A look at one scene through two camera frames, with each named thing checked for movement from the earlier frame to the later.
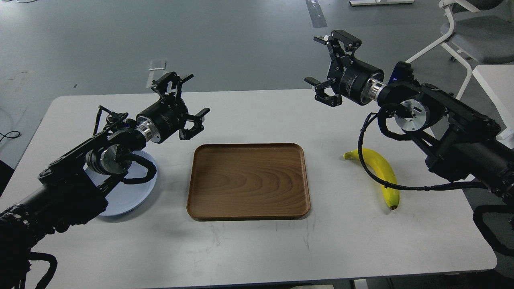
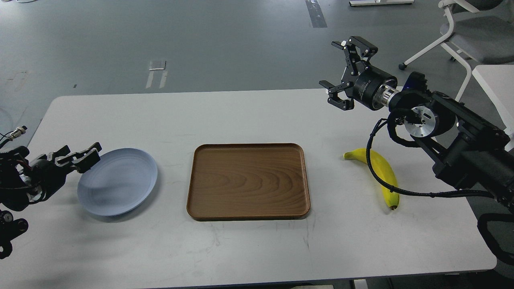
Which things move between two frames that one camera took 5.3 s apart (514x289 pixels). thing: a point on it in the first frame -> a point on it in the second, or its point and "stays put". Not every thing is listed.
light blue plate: [127, 197] stays put
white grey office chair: [473, 33] stays put
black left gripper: [168, 115] -> [45, 176]
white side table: [498, 80] stays put
